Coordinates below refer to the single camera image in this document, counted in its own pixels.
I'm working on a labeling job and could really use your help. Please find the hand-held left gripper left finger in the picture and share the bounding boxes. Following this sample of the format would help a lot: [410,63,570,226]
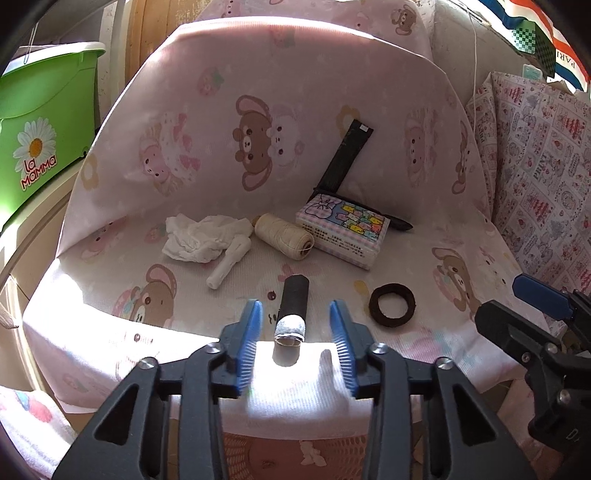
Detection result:
[54,299,264,480]

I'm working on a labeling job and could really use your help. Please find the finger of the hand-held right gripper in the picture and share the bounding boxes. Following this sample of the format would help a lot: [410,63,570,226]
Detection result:
[475,300,561,372]
[512,273,591,324]

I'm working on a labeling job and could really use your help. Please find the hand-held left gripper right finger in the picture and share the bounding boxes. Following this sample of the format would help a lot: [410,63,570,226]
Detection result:
[329,300,539,480]

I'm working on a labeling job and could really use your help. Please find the black ring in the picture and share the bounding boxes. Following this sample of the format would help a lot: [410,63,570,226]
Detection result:
[368,282,417,328]

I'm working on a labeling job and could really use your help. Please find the black cylinder with silver cap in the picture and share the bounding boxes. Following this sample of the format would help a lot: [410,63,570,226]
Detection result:
[273,274,309,347]

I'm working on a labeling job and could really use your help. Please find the white paper tube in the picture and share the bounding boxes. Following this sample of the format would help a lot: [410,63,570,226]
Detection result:
[206,234,251,291]

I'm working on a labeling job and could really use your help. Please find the cream thread spool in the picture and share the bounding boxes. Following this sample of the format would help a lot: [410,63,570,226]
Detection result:
[254,213,315,261]

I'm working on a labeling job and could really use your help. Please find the white tissue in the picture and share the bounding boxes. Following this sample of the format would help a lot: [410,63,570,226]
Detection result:
[163,215,254,264]

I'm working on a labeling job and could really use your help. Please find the pink checkered tissue packet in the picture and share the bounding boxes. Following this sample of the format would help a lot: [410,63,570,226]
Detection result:
[295,194,391,271]

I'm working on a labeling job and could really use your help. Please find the pink plastic basket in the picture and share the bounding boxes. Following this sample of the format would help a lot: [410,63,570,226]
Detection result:
[217,415,375,480]

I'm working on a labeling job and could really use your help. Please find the white patterned pillow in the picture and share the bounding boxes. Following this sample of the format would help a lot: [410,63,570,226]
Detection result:
[464,71,591,296]

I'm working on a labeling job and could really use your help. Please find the flat black strip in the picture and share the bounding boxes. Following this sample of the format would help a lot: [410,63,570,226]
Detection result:
[314,119,374,195]

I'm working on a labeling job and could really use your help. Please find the white printed fleece pajama pants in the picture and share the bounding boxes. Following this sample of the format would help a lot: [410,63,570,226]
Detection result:
[0,385,79,478]

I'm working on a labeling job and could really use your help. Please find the striped bag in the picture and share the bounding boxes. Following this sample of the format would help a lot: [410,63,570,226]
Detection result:
[489,0,591,90]

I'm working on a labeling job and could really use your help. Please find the pink bear printed cloth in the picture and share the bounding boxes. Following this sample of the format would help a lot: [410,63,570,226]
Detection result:
[21,16,555,444]

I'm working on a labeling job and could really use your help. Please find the wooden board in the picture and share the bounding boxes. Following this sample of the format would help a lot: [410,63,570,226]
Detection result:
[124,0,206,93]

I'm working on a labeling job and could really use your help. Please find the green plastic storage bin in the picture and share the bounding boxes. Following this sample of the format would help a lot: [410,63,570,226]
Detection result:
[0,41,107,232]

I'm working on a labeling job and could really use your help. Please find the white cord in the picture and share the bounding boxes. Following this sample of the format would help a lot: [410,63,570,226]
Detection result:
[466,0,481,134]

